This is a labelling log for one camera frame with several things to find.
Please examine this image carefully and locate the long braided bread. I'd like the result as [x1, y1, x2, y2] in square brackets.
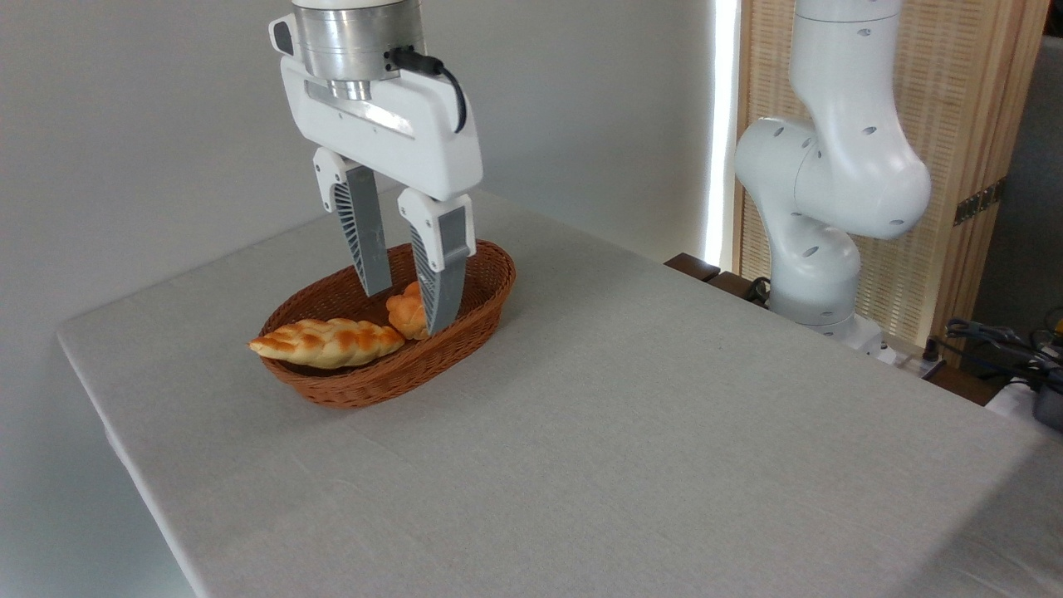
[248, 317, 407, 370]

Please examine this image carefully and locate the round braided bread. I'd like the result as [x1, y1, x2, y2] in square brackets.
[385, 280, 431, 341]

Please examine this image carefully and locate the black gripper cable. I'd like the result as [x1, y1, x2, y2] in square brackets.
[385, 45, 468, 135]

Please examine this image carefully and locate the dark metal screen hinge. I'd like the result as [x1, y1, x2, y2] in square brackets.
[953, 178, 1008, 228]

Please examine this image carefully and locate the grey tablecloth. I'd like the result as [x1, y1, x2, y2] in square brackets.
[56, 189, 1063, 598]

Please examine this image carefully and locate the brown wicker basket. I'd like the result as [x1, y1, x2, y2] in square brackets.
[257, 239, 517, 409]

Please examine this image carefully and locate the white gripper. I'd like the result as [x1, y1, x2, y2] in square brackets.
[267, 14, 485, 336]

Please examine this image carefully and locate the black cable bundle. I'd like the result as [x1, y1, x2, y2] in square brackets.
[945, 317, 1063, 393]

